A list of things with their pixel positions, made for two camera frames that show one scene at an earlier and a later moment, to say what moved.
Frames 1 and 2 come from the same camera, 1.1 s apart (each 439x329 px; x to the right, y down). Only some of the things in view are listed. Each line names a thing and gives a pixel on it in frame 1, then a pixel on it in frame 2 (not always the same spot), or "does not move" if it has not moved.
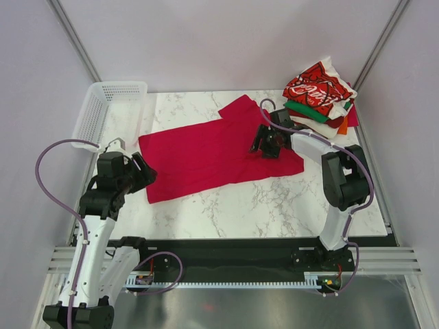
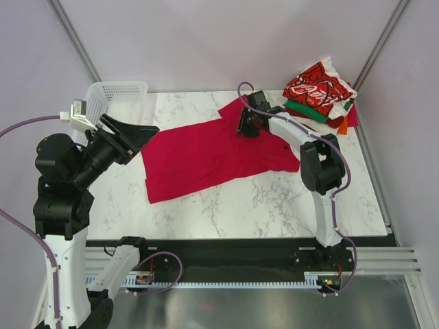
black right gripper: [263, 131] to [242, 127]
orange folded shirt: [343, 129] does not move
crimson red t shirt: [211, 155] does not move
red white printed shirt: [321, 87] does not move
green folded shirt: [309, 111] does not move
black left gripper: [147, 174] to [134, 136]
